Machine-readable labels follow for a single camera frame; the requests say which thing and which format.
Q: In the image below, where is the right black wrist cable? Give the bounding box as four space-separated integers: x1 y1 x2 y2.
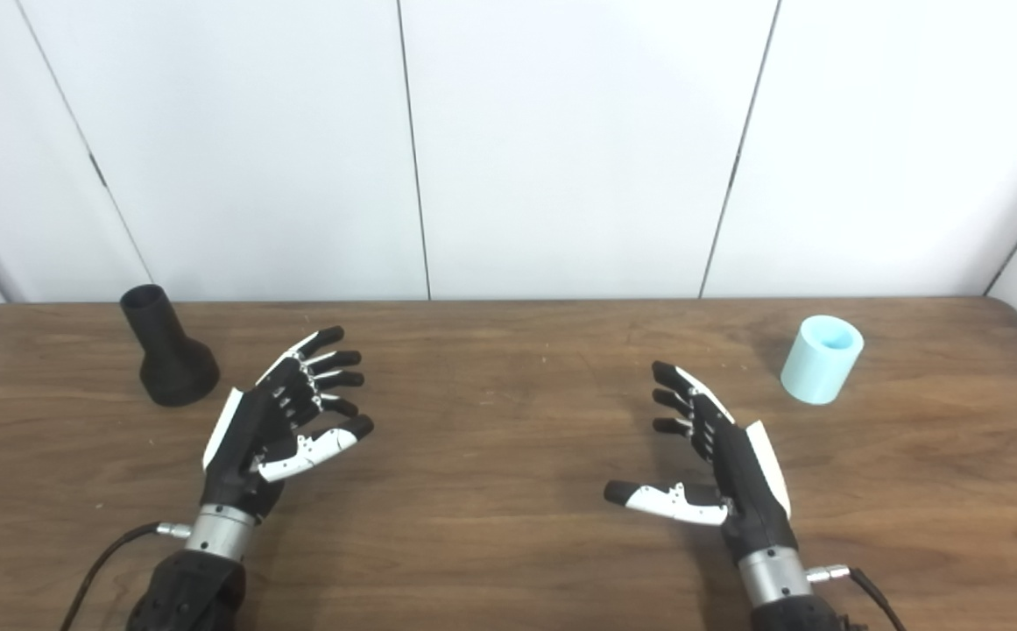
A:
806 565 908 631

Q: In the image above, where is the light blue cylinder cup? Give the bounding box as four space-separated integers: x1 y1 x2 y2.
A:
780 315 865 406

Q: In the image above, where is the black flared nozzle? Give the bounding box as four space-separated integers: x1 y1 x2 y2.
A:
119 284 221 408

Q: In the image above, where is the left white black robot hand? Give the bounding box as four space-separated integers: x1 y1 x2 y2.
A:
200 326 376 525

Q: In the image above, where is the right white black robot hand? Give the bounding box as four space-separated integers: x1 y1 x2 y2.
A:
604 360 800 566

